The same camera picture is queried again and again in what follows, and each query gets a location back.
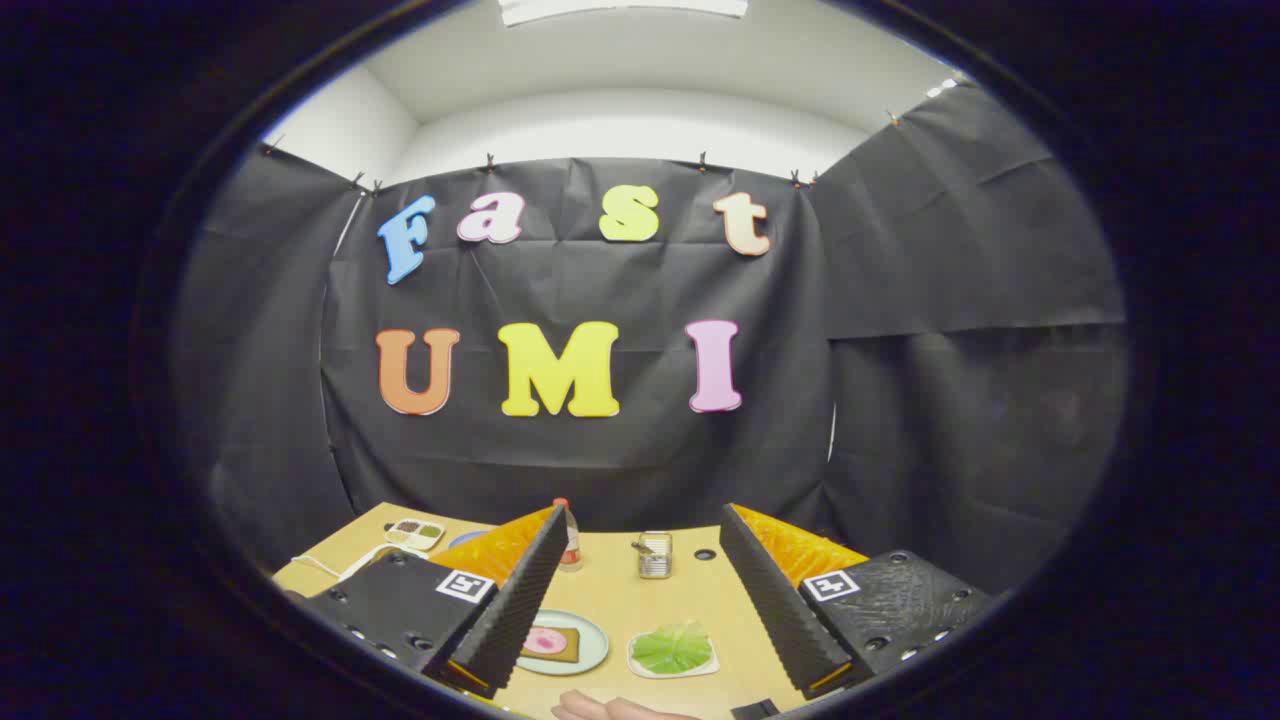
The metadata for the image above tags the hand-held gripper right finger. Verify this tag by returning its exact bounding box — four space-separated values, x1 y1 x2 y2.
718 503 996 701

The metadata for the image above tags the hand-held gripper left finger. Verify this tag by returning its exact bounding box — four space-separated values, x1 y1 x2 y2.
300 503 569 699

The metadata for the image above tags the green lettuce leaf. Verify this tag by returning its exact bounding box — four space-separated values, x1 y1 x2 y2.
632 622 713 675

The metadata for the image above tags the brown toast slice with ham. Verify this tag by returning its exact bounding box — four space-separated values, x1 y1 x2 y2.
518 627 581 664

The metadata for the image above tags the pale green round plate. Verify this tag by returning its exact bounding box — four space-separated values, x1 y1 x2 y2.
515 609 610 677

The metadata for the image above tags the clear water bottle red cap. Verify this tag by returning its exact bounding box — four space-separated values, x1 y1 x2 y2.
556 498 583 572

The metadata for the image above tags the white divided condiment dish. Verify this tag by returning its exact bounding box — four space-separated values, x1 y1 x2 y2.
385 517 446 552

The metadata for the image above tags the small white dish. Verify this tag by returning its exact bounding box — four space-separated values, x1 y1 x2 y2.
627 625 721 681

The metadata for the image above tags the long ceiling light panel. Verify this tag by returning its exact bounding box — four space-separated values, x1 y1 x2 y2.
498 0 749 27

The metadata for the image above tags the metal wire utensil holder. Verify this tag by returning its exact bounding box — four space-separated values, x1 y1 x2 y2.
632 531 673 580

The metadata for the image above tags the white power cable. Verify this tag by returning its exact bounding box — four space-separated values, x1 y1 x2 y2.
290 543 431 583

